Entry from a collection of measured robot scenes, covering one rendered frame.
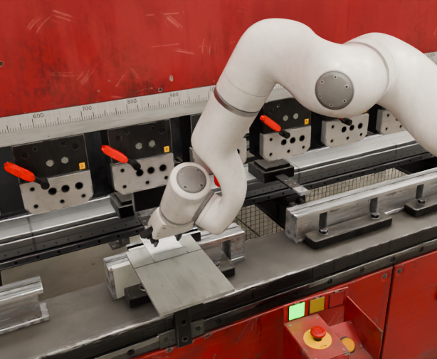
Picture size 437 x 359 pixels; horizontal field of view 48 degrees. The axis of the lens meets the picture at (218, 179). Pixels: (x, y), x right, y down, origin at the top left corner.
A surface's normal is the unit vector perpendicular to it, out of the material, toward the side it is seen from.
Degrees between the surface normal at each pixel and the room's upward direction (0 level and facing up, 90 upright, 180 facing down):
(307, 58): 64
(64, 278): 0
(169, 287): 0
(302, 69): 74
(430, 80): 40
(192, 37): 90
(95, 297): 0
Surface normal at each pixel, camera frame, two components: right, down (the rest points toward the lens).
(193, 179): 0.25, -0.46
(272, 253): -0.04, -0.90
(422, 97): -0.81, -0.40
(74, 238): 0.44, 0.37
